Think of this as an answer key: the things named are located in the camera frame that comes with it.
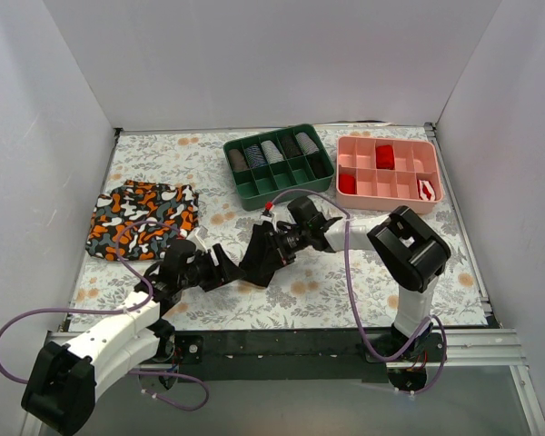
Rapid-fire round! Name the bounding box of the red white rolled underwear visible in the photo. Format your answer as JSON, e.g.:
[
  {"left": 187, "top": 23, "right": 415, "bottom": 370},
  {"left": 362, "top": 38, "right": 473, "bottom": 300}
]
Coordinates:
[{"left": 417, "top": 179, "right": 437, "bottom": 202}]

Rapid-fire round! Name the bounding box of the red rolled underwear lower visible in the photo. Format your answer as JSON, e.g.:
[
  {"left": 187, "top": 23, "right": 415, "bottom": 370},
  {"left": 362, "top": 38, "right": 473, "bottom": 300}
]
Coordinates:
[{"left": 338, "top": 173, "right": 356, "bottom": 195}]

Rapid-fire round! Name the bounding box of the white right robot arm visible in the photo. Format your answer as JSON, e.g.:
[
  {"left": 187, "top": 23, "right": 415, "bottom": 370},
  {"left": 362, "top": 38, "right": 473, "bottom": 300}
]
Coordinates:
[{"left": 253, "top": 196, "right": 451, "bottom": 362}]

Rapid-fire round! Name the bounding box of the black underwear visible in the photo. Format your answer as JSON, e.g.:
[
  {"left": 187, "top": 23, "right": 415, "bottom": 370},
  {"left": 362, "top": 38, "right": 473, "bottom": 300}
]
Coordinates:
[
  {"left": 239, "top": 222, "right": 279, "bottom": 288},
  {"left": 307, "top": 153, "right": 331, "bottom": 179}
]

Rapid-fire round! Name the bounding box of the grey white striped rolled underwear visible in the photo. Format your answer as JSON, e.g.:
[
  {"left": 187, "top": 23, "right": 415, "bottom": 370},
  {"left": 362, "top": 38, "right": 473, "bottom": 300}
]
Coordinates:
[{"left": 295, "top": 132, "right": 319, "bottom": 155}]

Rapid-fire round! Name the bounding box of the red rolled underwear upper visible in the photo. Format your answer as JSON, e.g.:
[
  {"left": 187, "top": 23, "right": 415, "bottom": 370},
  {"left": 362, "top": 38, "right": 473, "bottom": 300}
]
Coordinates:
[{"left": 375, "top": 144, "right": 395, "bottom": 170}]

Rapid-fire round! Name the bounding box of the brown rolled underwear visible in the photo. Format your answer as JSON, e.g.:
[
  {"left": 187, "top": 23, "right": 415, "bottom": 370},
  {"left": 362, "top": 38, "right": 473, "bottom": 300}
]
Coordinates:
[{"left": 228, "top": 149, "right": 250, "bottom": 173}]

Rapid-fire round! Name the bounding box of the pink divided organizer box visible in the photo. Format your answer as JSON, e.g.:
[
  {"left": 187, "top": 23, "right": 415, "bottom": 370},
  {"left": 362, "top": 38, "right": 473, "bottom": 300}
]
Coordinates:
[{"left": 336, "top": 135, "right": 444, "bottom": 214}]

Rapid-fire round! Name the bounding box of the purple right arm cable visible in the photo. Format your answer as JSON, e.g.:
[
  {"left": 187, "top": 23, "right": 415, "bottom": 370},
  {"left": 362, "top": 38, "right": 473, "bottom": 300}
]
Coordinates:
[{"left": 263, "top": 188, "right": 449, "bottom": 395}]

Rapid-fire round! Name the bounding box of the orange camouflage underwear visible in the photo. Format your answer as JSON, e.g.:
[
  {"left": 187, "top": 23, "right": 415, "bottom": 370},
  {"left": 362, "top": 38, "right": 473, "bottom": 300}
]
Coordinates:
[{"left": 85, "top": 180, "right": 199, "bottom": 262}]

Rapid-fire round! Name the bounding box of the black rolled underwear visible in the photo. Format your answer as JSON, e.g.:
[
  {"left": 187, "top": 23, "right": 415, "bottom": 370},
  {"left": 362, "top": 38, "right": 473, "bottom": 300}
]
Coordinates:
[{"left": 307, "top": 153, "right": 331, "bottom": 179}]

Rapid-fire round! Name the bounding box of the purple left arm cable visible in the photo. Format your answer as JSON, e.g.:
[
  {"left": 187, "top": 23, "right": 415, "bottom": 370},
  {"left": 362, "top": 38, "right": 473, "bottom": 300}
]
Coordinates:
[{"left": 0, "top": 220, "right": 210, "bottom": 412}]

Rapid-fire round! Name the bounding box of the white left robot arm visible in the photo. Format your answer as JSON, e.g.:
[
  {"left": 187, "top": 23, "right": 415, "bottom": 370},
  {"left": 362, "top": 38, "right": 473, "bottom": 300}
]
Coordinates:
[{"left": 22, "top": 240, "right": 245, "bottom": 435}]

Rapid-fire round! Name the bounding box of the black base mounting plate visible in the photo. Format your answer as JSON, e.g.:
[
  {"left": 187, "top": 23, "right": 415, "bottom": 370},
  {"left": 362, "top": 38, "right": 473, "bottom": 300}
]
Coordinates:
[{"left": 122, "top": 326, "right": 446, "bottom": 383}]

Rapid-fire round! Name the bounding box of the green divided organizer box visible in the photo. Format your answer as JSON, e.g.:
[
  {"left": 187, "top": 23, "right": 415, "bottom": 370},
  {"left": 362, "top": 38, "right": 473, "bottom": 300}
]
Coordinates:
[{"left": 223, "top": 124, "right": 335, "bottom": 211}]

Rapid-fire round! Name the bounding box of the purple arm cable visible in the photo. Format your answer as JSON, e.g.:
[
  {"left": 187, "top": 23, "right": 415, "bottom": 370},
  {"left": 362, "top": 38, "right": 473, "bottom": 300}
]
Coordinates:
[
  {"left": 0, "top": 220, "right": 210, "bottom": 412},
  {"left": 263, "top": 188, "right": 449, "bottom": 395}
]

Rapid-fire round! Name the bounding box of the blue striped rolled underwear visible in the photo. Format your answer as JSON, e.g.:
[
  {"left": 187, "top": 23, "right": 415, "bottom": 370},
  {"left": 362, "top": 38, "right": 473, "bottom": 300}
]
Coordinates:
[{"left": 244, "top": 144, "right": 267, "bottom": 169}]

